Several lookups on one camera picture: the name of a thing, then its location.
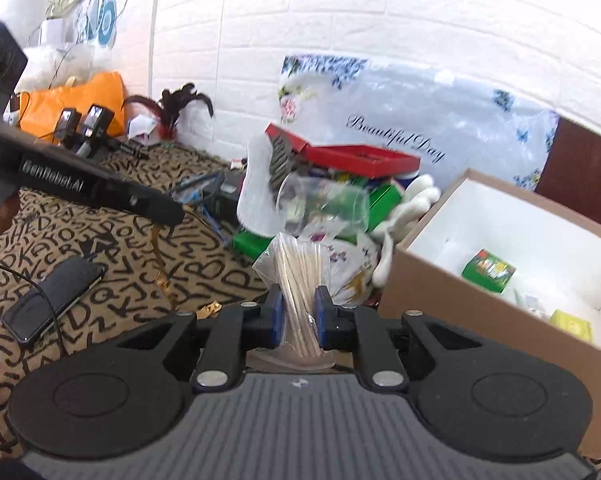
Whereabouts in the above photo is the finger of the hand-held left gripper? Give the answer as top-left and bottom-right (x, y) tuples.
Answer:
(128, 182), (187, 227)

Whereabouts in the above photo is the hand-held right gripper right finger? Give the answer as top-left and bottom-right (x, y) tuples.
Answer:
(314, 285), (483, 393)

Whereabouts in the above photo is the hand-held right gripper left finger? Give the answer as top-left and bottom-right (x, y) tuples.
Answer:
(115, 282), (286, 393)

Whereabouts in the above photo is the bag of wooden sticks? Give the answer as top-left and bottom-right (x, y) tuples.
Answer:
(253, 232), (338, 371)

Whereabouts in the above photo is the gold strap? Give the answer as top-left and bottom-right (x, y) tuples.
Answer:
(149, 222), (227, 317)

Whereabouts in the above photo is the small green box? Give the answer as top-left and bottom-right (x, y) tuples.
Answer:
(461, 249), (517, 293)

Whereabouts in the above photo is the brown cardboard box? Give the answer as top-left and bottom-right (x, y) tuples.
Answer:
(377, 167), (601, 461)

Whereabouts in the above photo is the yellow-green medicine box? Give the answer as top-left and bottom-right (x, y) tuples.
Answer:
(550, 309), (595, 343)

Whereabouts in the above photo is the letter-print cloth desktop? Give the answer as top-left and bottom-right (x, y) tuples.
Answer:
(0, 142), (281, 461)

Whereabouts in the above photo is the orange bag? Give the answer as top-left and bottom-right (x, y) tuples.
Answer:
(18, 71), (127, 138)

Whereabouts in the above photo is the black box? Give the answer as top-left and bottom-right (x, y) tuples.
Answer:
(213, 170), (246, 221)

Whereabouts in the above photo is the grey insole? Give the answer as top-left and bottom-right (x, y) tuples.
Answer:
(236, 137), (281, 236)

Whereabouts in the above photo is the white fluffy bag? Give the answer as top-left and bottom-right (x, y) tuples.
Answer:
(13, 42), (106, 93)

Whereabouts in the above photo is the black and red feather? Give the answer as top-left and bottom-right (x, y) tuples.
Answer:
(123, 82), (215, 141)

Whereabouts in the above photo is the clear plastic cup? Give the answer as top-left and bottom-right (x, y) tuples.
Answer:
(276, 172), (371, 241)

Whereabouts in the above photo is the brown hair claw clip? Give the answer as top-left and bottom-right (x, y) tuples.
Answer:
(268, 135), (301, 193)

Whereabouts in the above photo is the black phone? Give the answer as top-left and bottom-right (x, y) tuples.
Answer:
(0, 255), (107, 347)

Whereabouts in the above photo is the red box lid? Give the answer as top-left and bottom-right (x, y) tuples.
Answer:
(264, 122), (311, 158)

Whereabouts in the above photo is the white potted plant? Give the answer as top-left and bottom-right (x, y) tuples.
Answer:
(28, 0), (78, 46)

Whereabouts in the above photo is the white glove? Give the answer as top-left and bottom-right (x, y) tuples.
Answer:
(373, 174), (442, 286)

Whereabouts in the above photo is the floral plastic bag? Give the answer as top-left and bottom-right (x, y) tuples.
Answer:
(278, 54), (560, 193)

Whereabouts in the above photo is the brown wooden board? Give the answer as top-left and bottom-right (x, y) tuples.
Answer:
(534, 115), (601, 236)

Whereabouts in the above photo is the action camera on handle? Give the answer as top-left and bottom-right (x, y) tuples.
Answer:
(53, 107), (81, 148)
(78, 104), (148, 161)

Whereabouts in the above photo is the floral drawstring pouch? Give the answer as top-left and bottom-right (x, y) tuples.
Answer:
(300, 227), (381, 306)

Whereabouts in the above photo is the blue wall sticker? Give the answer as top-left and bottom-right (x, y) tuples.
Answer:
(73, 0), (121, 50)

